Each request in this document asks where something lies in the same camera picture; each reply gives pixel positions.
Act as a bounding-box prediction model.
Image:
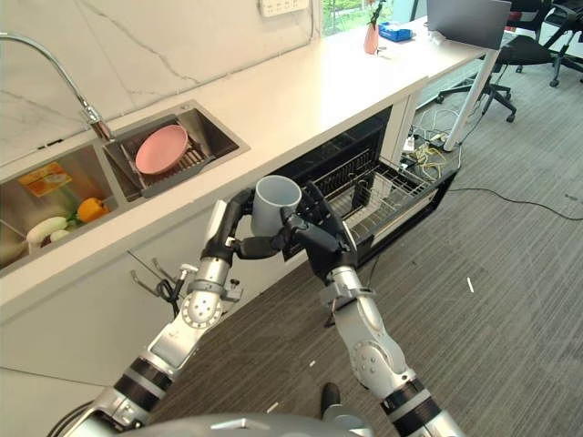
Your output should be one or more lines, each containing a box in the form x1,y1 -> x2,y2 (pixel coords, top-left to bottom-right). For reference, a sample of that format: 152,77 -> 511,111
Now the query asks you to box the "grey cup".
251,174 -> 303,239

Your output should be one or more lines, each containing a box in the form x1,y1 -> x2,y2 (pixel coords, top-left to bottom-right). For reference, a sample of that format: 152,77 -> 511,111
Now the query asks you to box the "white radish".
26,216 -> 68,243

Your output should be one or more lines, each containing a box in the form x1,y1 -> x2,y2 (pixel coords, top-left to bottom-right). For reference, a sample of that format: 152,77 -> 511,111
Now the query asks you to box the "tangle of cables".
398,107 -> 461,179

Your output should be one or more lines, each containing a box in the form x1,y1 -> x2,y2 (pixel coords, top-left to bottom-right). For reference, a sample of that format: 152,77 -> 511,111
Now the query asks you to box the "grey laptop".
425,0 -> 514,51

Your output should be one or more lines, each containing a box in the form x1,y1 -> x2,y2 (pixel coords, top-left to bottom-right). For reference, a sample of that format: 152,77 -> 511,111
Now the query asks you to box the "black floor cable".
448,186 -> 583,222

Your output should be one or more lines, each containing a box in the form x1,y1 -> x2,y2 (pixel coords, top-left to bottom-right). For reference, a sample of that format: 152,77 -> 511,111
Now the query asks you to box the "black dishwasher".
271,105 -> 456,270

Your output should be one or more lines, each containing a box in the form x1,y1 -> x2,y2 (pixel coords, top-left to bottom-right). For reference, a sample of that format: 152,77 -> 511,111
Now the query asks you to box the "stainless steel double sink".
0,99 -> 252,279

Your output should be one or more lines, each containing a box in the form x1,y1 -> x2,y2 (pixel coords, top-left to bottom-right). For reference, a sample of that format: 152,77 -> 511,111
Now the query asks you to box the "grey sink drain rack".
118,121 -> 216,198

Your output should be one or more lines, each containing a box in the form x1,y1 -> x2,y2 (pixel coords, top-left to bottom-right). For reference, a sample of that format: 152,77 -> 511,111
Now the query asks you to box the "yellow food packet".
17,162 -> 74,198

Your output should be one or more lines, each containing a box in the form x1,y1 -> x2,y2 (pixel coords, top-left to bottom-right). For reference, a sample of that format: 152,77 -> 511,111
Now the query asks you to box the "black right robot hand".
278,179 -> 359,279

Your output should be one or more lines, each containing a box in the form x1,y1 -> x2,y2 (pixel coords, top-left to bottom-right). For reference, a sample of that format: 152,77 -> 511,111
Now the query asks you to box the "white power strip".
258,0 -> 309,18

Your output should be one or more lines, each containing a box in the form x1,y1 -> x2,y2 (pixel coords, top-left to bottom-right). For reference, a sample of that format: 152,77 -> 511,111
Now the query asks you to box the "blue tissue box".
377,21 -> 415,43

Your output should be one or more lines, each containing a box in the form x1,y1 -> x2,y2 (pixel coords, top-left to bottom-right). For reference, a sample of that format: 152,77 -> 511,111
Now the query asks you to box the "pink plate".
135,125 -> 189,176

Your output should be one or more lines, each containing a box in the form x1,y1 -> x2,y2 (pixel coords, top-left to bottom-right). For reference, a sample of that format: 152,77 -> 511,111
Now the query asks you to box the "orange bell pepper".
76,197 -> 111,224

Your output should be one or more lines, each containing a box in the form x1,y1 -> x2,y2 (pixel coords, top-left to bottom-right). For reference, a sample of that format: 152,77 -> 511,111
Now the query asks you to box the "black mesh office chair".
505,0 -> 583,88

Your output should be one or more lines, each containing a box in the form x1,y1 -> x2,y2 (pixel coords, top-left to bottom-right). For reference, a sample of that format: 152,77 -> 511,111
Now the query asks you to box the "white table leg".
442,48 -> 502,152

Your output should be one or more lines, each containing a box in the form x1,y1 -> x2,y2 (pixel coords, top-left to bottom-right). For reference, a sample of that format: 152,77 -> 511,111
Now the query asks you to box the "pink vase with plant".
363,0 -> 388,56

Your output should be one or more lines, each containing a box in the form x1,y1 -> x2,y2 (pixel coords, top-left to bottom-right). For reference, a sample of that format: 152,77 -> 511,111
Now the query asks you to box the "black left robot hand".
199,186 -> 286,263

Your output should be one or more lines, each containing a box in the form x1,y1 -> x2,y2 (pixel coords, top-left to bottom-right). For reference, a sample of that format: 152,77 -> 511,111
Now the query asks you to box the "chrome flexible faucet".
0,35 -> 117,142

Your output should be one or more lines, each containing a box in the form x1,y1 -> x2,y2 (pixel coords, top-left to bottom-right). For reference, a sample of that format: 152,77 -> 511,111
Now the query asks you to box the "silver robot torso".
149,400 -> 379,437

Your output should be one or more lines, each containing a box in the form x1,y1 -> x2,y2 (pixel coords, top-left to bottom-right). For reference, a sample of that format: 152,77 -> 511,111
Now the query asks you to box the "wire dishwasher rack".
313,158 -> 432,247

